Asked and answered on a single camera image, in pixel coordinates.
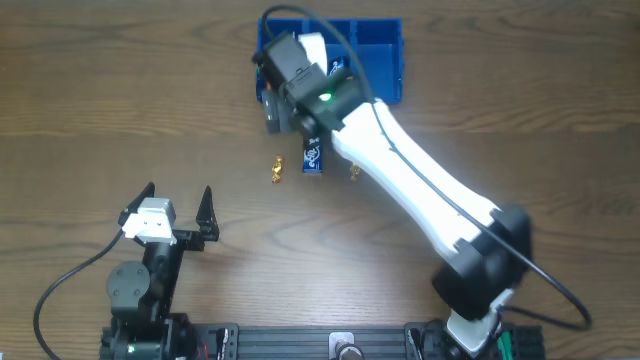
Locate blue tray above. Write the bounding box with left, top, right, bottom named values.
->
left=254, top=17, right=405, bottom=106

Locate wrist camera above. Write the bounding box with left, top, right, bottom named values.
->
left=297, top=31, right=329, bottom=74
left=121, top=197, right=177, bottom=246

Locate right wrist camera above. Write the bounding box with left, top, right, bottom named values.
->
left=297, top=31, right=329, bottom=74

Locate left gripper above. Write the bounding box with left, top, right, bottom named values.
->
left=117, top=181, right=221, bottom=253

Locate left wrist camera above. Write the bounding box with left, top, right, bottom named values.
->
left=121, top=197, right=177, bottom=246

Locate blue candy pack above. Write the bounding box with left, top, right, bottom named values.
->
left=327, top=55, right=350, bottom=76
left=302, top=135, right=325, bottom=174

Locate black cable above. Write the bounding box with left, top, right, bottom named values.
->
left=32, top=228, right=125, bottom=360
left=260, top=4, right=594, bottom=332

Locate mounting rail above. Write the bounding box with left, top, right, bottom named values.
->
left=99, top=323, right=546, bottom=360

